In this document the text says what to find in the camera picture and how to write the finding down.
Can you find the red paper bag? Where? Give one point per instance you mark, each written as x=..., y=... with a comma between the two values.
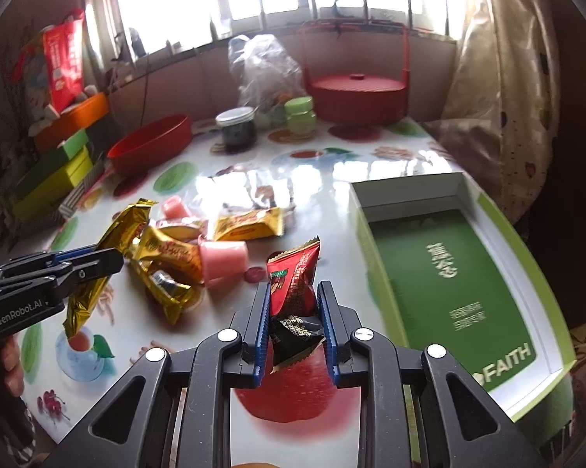
x=62, y=49

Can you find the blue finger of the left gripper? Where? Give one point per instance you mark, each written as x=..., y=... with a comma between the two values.
x=69, y=255

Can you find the orange box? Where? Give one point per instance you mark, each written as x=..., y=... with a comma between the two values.
x=82, y=116

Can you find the red lidded basket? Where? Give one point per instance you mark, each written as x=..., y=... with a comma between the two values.
x=357, y=99

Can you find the floral curtain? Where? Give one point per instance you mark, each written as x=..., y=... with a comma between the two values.
x=502, y=108

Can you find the red oval bowl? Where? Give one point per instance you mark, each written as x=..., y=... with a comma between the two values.
x=151, y=145

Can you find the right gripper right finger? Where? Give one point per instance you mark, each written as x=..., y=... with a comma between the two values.
x=345, y=366

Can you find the gold peanut candy packet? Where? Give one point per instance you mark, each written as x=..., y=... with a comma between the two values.
x=171, y=271

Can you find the small pink jelly cup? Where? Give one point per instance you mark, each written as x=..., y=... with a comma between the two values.
x=175, y=208

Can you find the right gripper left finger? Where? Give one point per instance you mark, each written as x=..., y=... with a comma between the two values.
x=248, y=361

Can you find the red snack packet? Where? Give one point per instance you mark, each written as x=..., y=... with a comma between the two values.
x=294, y=327

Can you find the green white gift box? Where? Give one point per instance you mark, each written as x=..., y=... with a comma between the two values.
x=446, y=267

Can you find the dark jar white lid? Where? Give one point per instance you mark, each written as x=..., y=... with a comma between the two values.
x=237, y=127

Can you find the clear plastic bag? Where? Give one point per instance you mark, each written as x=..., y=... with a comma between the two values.
x=267, y=77

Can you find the gold candy packet flat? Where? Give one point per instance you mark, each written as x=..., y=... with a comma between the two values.
x=256, y=224

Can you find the person left hand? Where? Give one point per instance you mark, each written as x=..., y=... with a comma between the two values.
x=12, y=366

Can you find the clear wrapped pastry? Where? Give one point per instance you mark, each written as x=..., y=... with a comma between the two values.
x=239, y=191

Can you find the striped box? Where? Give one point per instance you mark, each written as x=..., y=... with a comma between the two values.
x=69, y=205

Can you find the long gold snack packet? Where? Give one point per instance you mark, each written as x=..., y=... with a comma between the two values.
x=105, y=260

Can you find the green yellow stacked boxes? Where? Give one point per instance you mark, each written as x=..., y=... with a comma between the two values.
x=55, y=175

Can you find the green jar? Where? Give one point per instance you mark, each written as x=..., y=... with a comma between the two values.
x=300, y=115

